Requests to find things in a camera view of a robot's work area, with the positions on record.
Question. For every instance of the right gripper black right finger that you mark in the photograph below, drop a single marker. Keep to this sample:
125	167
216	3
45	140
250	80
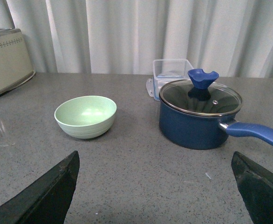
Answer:
255	184

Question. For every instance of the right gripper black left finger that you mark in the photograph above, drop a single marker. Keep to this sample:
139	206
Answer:
48	199

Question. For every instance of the green bowl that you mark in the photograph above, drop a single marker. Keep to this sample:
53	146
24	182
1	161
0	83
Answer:
86	117

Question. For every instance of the blue saucepan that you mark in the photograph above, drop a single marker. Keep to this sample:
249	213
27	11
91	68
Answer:
202	133

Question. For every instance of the glass pot lid blue knob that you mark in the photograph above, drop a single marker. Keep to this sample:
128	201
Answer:
200	95

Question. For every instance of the cream toaster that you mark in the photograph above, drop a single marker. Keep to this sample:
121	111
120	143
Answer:
15	65

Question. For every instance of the clear plastic food container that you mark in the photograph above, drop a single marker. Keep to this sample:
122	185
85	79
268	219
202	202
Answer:
164	71

